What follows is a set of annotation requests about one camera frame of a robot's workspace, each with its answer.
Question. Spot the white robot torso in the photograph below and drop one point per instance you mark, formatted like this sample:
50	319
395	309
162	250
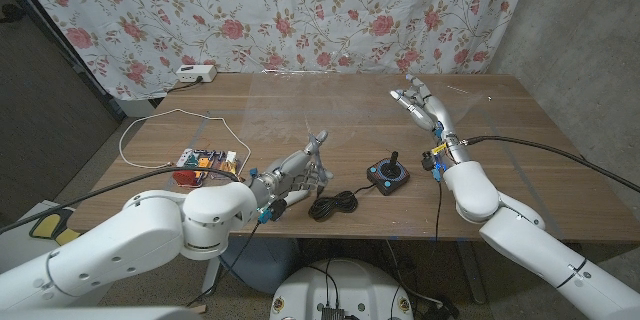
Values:
345	285

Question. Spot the white floor platform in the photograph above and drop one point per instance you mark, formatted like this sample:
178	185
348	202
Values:
20	220

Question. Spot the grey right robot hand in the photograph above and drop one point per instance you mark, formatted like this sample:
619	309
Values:
437	115

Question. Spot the colourful electronic circuit kit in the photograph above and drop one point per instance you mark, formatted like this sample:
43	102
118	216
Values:
200	160

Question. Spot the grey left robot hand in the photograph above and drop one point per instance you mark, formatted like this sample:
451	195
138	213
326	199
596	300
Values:
287	175

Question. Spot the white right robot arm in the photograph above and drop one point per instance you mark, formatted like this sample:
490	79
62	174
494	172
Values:
525	245

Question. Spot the black floor adapter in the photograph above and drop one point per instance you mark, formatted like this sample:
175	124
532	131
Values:
442	310

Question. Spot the grey finned box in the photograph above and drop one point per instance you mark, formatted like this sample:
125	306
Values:
332	313

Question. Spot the black frame bar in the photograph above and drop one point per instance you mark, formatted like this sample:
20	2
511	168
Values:
75	62

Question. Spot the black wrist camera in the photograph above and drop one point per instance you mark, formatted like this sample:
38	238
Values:
276	207
428	161

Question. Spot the floral backdrop cloth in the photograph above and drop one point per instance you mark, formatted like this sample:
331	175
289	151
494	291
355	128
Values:
300	10

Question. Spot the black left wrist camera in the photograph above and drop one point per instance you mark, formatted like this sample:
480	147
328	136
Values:
276	207

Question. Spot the grey table leg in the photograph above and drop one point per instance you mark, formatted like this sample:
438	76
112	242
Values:
470	270

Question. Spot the white table leg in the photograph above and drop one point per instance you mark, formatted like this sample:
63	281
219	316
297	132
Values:
211	275

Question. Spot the yellow black foot pedal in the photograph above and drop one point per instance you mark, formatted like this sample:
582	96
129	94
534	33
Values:
47	225
70	236

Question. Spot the black joystick controller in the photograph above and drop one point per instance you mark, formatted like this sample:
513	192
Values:
387	175

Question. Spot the white power strip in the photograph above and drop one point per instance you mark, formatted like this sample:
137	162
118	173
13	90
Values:
196	74

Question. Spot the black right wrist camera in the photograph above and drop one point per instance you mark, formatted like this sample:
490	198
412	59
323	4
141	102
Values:
428	161

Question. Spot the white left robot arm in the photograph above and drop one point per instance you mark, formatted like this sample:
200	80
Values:
125	240

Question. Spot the transparent cling film sheet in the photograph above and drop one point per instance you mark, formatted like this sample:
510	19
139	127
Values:
325	105

